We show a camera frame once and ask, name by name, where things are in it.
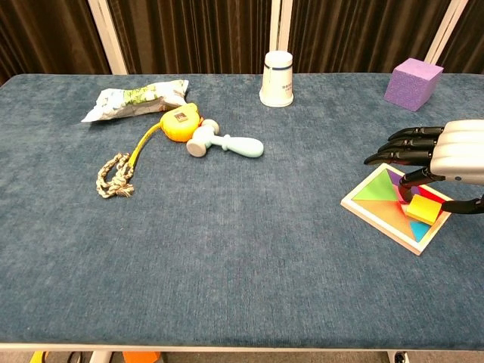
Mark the orange triangle tangram piece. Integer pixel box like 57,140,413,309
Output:
351,199,417,244

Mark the blue triangle tangram piece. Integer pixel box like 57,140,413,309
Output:
409,221,433,244

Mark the purple foam cube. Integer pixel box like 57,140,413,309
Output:
383,57,445,113

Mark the white paper cup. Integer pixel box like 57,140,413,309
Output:
259,51,295,108

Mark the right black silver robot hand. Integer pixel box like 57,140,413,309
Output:
363,119,484,216

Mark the green triangle tangram piece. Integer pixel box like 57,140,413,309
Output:
352,168,402,202

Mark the white wooden puzzle tray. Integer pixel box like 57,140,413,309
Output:
340,162,455,257

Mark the orange object under table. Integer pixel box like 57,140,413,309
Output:
122,351,162,363

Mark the yellow wooden block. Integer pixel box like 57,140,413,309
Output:
405,194,444,223

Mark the yellow tape measure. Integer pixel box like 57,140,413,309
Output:
128,102,205,169

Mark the blue table cloth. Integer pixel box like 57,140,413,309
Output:
0,73,484,351

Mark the braided beige rope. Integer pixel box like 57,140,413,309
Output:
95,152,136,199

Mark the red tangram piece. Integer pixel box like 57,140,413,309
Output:
417,185,449,222

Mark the light blue toy hammer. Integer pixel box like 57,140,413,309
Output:
185,118,265,159

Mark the brown curtain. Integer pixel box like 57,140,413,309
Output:
0,0,484,86

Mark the purple tangram piece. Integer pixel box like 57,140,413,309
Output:
387,169,421,197

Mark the white green snack bag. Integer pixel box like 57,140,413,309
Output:
81,79,190,124

